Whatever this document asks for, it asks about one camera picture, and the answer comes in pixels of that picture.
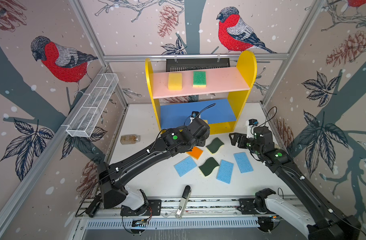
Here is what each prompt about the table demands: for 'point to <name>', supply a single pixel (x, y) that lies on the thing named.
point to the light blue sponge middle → (225, 171)
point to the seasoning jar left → (129, 139)
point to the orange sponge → (196, 153)
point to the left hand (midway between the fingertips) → (201, 135)
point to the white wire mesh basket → (85, 119)
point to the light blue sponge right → (243, 162)
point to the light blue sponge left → (185, 165)
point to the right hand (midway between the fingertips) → (234, 137)
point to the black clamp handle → (92, 210)
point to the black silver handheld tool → (184, 201)
